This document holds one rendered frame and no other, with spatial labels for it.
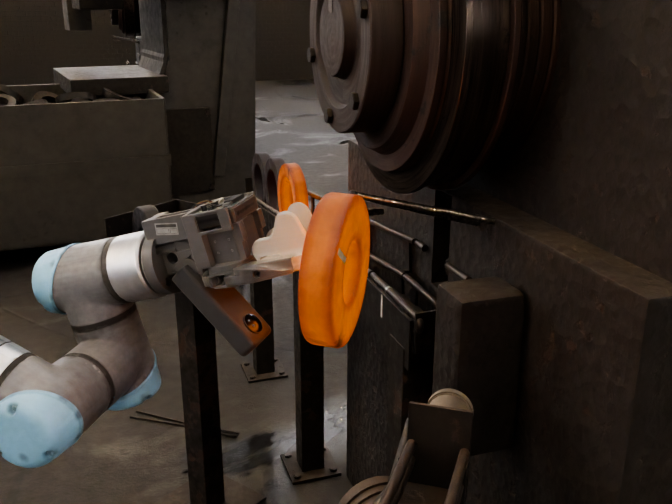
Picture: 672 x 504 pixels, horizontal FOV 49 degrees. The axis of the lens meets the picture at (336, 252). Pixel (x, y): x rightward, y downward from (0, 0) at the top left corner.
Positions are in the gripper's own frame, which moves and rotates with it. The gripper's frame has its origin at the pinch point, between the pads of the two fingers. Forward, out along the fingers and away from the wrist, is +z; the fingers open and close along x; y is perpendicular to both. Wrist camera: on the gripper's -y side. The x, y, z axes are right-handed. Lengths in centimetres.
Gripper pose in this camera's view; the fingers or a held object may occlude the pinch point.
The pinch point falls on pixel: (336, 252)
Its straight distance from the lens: 74.2
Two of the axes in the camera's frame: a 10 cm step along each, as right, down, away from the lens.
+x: 2.9, -3.1, 9.1
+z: 9.2, -1.6, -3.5
